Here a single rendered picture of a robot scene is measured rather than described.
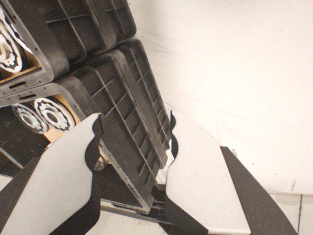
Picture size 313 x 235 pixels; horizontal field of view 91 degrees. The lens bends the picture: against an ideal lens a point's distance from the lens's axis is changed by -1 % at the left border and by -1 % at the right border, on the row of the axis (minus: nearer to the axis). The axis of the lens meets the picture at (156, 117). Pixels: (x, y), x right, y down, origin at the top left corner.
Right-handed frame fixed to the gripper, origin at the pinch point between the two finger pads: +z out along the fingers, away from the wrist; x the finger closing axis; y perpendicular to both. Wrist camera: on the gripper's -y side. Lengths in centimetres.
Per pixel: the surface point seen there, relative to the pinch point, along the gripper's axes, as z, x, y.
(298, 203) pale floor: 62, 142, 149
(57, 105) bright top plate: 19.8, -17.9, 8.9
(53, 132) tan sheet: 29.1, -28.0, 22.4
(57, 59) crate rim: 8.5, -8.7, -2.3
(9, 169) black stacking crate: 37, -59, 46
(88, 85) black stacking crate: 11.4, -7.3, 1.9
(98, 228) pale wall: 150, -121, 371
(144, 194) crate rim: 7.7, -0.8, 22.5
